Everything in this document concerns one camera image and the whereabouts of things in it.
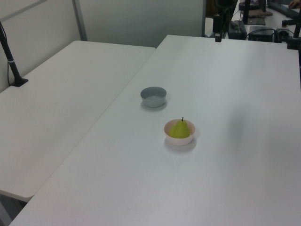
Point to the white side table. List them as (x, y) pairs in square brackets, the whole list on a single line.
[(58, 106)]

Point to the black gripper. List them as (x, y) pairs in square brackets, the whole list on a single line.
[(217, 23)]

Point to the black clamped stand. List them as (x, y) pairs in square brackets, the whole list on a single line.
[(292, 42)]

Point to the black monitor stand pole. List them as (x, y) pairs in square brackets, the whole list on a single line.
[(246, 11)]

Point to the grey partition frame post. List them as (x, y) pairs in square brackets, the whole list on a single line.
[(80, 21)]

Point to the green pear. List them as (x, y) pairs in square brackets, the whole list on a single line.
[(179, 130)]

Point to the black clamped camera pole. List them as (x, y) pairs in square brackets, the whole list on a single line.
[(11, 64)]

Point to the grey bowl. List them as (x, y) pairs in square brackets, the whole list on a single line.
[(154, 102)]

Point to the pink bowl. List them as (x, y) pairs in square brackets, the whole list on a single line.
[(178, 142)]

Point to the black equipment box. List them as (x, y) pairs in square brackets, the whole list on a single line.
[(261, 34)]

